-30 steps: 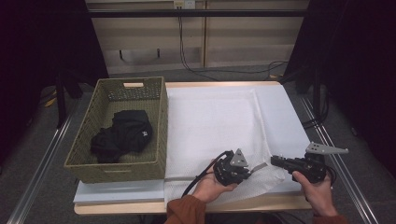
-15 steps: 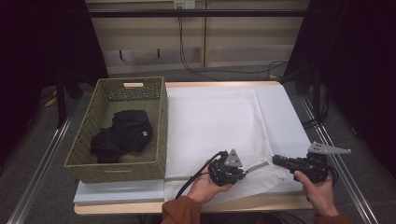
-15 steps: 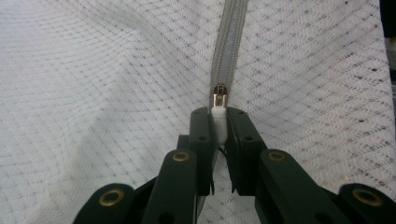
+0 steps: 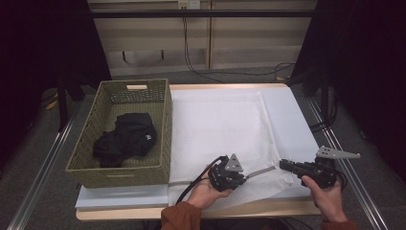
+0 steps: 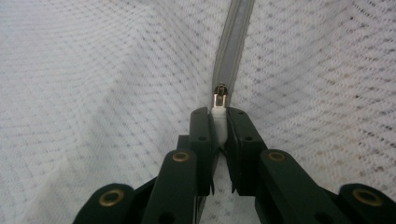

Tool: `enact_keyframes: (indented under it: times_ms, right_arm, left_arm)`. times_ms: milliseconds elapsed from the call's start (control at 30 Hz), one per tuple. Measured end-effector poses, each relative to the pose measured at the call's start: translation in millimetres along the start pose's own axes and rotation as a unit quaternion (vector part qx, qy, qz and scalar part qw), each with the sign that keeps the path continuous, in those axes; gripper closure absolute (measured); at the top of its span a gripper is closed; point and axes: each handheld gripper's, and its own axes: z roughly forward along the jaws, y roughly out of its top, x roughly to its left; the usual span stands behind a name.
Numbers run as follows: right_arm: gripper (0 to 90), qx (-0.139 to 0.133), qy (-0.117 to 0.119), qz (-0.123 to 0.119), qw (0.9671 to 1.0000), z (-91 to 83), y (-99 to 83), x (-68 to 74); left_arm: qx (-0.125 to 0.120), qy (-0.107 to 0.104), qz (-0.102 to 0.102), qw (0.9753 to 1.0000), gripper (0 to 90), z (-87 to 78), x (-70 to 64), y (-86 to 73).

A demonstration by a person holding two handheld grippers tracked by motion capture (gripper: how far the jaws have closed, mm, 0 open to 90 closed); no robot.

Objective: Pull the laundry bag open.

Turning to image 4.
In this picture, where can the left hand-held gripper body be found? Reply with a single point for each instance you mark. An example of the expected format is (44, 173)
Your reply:
(225, 177)

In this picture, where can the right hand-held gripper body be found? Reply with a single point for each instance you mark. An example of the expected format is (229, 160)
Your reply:
(320, 174)

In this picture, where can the white mesh laundry bag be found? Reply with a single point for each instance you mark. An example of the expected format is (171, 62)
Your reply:
(217, 127)

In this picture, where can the green woven basket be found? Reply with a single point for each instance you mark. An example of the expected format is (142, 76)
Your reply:
(159, 127)

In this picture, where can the black garment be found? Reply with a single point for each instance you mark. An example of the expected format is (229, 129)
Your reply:
(130, 137)

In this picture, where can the person's left hand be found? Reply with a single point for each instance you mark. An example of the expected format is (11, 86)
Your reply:
(204, 191)

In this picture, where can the person's right hand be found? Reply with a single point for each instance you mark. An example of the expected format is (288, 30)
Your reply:
(325, 201)

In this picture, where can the dark curtain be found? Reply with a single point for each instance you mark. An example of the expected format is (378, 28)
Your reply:
(38, 64)
(367, 80)

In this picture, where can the black horizontal metal bar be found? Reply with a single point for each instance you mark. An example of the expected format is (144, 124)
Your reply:
(223, 13)

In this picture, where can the metal floor rail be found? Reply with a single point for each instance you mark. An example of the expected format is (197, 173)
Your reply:
(48, 166)
(351, 172)

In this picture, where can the small black wall hook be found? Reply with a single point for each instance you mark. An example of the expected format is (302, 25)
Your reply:
(123, 56)
(162, 54)

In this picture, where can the white wall socket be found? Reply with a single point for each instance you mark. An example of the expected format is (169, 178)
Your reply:
(189, 4)

